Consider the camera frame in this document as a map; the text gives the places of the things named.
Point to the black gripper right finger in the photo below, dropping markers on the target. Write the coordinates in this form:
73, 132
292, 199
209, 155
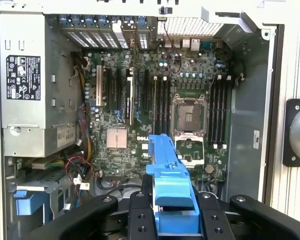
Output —
215, 222

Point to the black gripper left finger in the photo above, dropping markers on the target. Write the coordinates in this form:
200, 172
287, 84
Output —
142, 220

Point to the hard disk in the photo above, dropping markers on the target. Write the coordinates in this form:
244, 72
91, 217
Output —
172, 182

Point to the gray disk bay cage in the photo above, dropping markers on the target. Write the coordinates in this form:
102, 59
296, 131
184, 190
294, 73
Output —
55, 185

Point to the blue disk carrier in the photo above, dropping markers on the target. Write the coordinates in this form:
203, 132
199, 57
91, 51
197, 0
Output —
27, 202

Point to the round coin battery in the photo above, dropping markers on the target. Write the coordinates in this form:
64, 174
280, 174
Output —
209, 168

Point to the green motherboard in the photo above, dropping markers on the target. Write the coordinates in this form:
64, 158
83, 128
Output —
130, 162

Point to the silver chipset heatsink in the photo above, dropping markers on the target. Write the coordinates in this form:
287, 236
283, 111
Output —
116, 138

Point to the metal socket cover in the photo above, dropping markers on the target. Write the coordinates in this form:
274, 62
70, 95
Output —
190, 137

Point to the black RAM slot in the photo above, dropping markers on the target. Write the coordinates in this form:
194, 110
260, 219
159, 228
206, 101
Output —
222, 112
164, 105
212, 112
217, 112
160, 105
155, 105
169, 105

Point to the CPU socket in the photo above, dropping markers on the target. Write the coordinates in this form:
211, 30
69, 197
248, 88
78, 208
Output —
190, 113

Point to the dark gray PC case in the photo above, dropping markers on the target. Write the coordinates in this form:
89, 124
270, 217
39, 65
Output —
245, 112

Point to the black expansion slot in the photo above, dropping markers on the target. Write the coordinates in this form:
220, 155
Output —
119, 90
109, 90
146, 92

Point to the white expansion slot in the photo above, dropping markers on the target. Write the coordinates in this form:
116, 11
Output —
98, 85

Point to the silver power supply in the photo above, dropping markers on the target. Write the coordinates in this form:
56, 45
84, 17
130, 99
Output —
55, 75

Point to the silver rear port block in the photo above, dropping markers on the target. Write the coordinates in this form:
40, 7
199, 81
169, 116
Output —
195, 44

